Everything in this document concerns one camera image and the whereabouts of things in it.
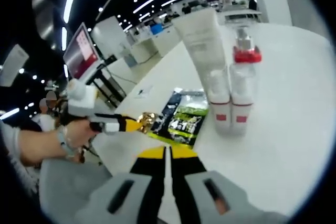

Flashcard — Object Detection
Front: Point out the green black skincare sachet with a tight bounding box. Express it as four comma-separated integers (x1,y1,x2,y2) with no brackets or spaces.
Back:
148,90,209,149

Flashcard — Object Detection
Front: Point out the person's right hand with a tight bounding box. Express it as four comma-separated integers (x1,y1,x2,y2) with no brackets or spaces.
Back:
214,197,232,216

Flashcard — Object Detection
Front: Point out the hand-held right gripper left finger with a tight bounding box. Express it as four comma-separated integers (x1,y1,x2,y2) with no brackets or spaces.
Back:
75,146,169,224

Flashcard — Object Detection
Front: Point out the long white counter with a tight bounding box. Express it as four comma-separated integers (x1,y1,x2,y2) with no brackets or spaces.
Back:
128,26,182,63

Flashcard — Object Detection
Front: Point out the black monitor stand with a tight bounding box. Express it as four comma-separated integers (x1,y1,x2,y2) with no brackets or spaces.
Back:
91,58,127,109

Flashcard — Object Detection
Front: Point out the small red label skincare bottle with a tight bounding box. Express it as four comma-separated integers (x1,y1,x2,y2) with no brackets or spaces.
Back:
229,63,255,134
208,69,233,133

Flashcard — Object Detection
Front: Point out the gold skincare packet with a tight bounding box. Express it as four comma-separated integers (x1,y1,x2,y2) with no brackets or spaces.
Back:
136,112,160,133

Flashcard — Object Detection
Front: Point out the pale wrist band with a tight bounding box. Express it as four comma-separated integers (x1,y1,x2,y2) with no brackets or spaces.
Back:
56,126,79,159

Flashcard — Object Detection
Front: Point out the person's left hand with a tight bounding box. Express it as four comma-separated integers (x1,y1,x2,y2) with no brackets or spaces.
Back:
64,118,97,155

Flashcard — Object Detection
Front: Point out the red screen monitor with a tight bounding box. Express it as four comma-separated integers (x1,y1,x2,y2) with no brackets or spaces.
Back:
62,22,104,83

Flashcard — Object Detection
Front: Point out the white skincare tube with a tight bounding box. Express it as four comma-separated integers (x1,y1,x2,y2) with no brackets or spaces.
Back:
172,8,230,101

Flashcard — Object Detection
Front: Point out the blue storage crate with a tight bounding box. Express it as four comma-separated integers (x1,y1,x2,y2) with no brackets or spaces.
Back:
150,24,164,35

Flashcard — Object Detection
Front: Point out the water dispenser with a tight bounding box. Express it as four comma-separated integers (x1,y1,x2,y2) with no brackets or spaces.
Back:
123,42,137,66

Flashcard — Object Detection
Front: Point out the clear sample packet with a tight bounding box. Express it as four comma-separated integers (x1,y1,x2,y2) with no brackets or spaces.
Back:
138,84,153,96

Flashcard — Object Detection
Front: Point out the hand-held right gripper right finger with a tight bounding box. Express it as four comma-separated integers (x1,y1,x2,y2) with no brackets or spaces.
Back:
169,145,263,224

